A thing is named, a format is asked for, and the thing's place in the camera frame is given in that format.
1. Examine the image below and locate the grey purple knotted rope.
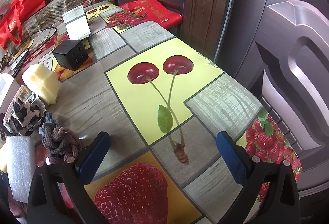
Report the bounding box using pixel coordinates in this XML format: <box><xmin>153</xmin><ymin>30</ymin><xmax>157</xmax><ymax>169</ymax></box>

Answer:
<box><xmin>38</xmin><ymin>111</ymin><xmax>83</xmax><ymax>165</ymax></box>

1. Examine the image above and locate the cow print fabric pouch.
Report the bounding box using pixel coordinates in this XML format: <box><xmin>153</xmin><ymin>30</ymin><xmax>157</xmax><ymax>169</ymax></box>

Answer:
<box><xmin>3</xmin><ymin>85</ymin><xmax>46</xmax><ymax>137</ymax></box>

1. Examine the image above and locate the pale yellow foam block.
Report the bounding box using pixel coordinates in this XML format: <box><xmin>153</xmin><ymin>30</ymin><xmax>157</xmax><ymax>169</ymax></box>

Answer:
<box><xmin>22</xmin><ymin>64</ymin><xmax>61</xmax><ymax>105</ymax></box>

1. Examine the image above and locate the white foam sheet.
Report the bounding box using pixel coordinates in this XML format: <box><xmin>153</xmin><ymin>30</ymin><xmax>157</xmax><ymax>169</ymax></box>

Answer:
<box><xmin>6</xmin><ymin>136</ymin><xmax>36</xmax><ymax>203</ymax></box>

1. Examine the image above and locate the white box tray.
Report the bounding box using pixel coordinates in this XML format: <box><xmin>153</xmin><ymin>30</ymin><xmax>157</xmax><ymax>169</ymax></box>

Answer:
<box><xmin>0</xmin><ymin>73</ymin><xmax>20</xmax><ymax>113</ymax></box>

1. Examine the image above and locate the fruit pattern tablecloth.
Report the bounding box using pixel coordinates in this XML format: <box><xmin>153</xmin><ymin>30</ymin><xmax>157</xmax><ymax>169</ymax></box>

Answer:
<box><xmin>46</xmin><ymin>3</ymin><xmax>302</xmax><ymax>223</ymax></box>

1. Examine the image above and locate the black cube charger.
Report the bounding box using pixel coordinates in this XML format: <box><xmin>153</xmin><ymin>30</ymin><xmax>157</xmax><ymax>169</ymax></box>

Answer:
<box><xmin>52</xmin><ymin>40</ymin><xmax>88</xmax><ymax>71</ymax></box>

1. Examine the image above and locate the grey metal phone stand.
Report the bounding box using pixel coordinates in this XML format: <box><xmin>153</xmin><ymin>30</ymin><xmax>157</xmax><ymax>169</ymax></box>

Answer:
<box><xmin>62</xmin><ymin>5</ymin><xmax>90</xmax><ymax>40</ymax></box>

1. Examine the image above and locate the red bag beside table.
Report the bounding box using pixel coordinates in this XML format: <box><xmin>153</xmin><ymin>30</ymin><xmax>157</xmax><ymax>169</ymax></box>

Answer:
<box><xmin>119</xmin><ymin>0</ymin><xmax>183</xmax><ymax>29</ymax></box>

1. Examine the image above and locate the black cable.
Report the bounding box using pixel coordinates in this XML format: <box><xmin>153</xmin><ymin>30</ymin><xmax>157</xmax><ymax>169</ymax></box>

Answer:
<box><xmin>4</xmin><ymin>27</ymin><xmax>58</xmax><ymax>67</ymax></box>

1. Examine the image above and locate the red tote bag with handles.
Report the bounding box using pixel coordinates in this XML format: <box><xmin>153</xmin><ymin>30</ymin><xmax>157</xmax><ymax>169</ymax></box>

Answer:
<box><xmin>1</xmin><ymin>0</ymin><xmax>47</xmax><ymax>50</ymax></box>

